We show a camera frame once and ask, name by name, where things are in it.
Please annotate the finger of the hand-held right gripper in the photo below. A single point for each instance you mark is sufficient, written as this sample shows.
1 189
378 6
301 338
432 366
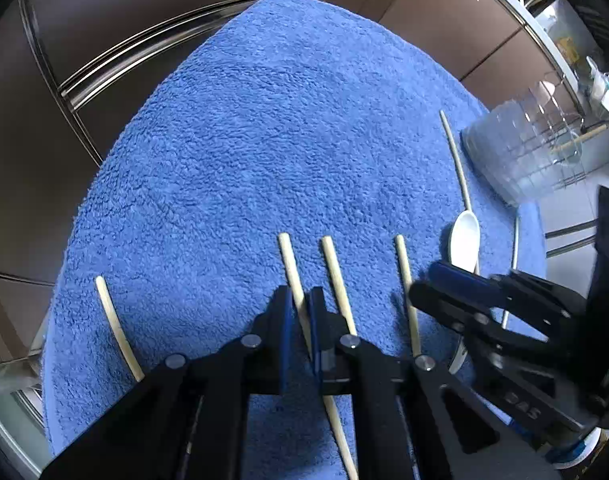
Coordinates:
459 277
439 305

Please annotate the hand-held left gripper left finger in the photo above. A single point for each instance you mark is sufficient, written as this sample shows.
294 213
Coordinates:
286 340

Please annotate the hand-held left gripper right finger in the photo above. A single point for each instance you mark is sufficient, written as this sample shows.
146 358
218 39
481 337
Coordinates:
315 330

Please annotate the wooden chopstick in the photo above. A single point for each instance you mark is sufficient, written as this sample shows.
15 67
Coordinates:
406 285
290 270
115 322
337 280

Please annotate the clear plastic container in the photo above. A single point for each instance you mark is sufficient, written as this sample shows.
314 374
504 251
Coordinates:
509 150

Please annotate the blue fleece towel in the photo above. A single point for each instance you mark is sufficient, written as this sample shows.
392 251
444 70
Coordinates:
234 160

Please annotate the grey kitchen countertop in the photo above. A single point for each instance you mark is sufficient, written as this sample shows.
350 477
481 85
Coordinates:
524 15

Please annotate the chrome metal frame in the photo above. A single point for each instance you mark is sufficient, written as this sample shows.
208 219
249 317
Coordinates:
569 232

